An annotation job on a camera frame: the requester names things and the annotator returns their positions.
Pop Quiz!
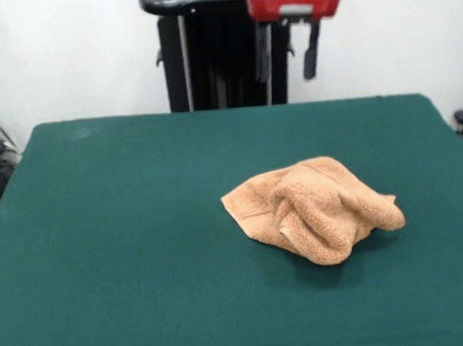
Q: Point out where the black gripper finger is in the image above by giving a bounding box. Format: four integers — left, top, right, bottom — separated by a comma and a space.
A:
297, 20, 326, 82
251, 17, 277, 85

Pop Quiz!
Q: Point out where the tan terry towel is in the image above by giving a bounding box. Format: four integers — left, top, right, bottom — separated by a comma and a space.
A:
218, 149, 409, 273

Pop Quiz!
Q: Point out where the dark green table cloth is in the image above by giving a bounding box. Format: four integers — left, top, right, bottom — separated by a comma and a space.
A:
0, 88, 463, 346

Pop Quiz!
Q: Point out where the black robot pedestal with handle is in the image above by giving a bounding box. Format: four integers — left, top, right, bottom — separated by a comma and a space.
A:
139, 0, 300, 115

